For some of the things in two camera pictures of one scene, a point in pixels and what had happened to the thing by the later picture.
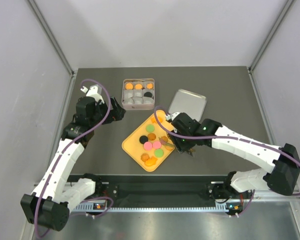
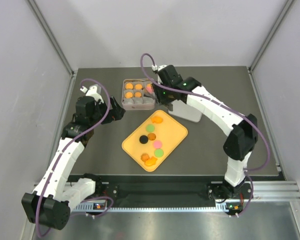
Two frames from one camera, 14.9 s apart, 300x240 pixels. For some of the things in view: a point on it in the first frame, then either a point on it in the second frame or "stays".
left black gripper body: [113, 115] stays
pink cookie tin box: [138, 94] stays
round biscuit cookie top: [138, 86] stays
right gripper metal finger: [192, 153] -> [170, 106]
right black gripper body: [182, 144] -> [163, 96]
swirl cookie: [164, 138] -> [138, 94]
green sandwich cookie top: [150, 128] stays
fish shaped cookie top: [153, 119] stays
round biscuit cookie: [129, 86] stays
